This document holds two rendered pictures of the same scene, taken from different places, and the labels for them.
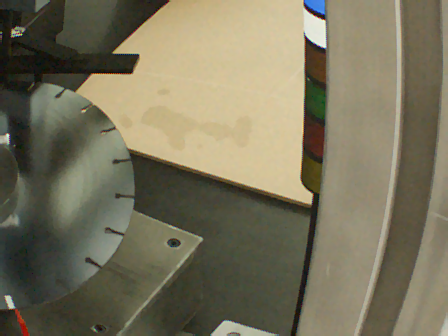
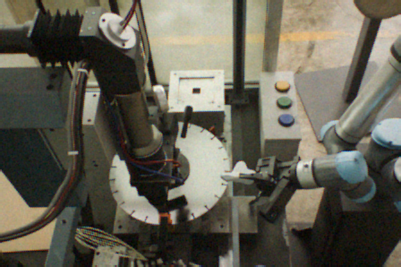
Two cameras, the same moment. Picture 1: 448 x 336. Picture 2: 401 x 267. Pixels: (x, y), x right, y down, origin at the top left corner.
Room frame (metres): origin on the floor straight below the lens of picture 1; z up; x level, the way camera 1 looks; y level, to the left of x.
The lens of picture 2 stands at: (0.82, 0.90, 2.00)
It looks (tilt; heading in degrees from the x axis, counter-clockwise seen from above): 53 degrees down; 249
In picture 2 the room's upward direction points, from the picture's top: 6 degrees counter-clockwise
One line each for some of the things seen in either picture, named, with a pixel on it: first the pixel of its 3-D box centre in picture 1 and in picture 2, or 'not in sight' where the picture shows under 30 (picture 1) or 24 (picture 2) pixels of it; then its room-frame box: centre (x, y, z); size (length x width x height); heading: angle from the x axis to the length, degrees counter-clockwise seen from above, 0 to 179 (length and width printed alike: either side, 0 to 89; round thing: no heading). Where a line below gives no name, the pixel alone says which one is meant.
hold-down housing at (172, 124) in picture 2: not in sight; (167, 142); (0.68, 0.30, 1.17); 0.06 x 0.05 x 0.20; 54
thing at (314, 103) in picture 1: (333, 90); not in sight; (0.67, -0.08, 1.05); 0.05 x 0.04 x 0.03; 153
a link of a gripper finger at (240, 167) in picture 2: not in sight; (239, 170); (0.50, 0.33, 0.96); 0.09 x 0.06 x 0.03; 142
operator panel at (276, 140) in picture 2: not in sight; (277, 117); (0.25, 0.13, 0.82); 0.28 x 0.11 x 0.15; 63
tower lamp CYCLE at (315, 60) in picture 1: (333, 55); not in sight; (0.67, -0.08, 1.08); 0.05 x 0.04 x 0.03; 153
